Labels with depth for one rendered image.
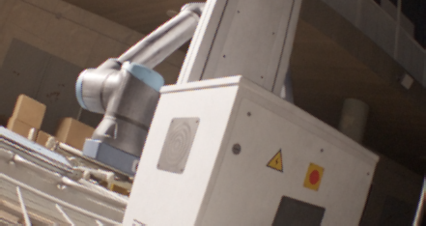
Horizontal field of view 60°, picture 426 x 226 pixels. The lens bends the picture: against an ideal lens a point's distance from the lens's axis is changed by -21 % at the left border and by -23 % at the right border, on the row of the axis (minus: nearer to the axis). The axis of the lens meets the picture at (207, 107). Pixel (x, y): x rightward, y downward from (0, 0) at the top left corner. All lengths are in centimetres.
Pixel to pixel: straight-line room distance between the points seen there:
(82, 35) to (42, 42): 87
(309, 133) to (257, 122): 16
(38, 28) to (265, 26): 686
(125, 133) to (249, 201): 54
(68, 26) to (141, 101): 689
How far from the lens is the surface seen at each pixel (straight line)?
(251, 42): 148
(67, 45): 814
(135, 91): 138
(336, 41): 643
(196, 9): 190
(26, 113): 541
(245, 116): 90
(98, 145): 133
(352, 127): 831
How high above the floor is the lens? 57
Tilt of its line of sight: 13 degrees up
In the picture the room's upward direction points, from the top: 18 degrees clockwise
